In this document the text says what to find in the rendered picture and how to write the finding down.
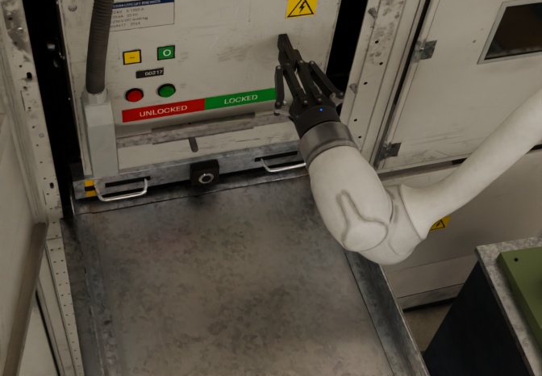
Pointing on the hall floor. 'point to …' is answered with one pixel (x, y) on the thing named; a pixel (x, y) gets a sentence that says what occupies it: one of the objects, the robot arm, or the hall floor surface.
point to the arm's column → (474, 336)
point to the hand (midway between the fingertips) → (287, 52)
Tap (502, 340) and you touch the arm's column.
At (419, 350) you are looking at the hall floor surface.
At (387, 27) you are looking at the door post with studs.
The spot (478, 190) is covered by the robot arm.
